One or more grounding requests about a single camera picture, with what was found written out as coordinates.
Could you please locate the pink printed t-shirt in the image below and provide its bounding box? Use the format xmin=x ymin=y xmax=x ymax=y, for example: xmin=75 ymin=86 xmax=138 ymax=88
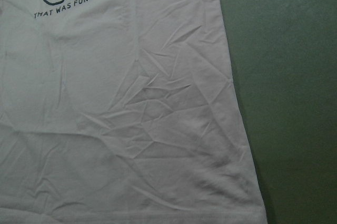
xmin=1 ymin=0 xmax=267 ymax=223

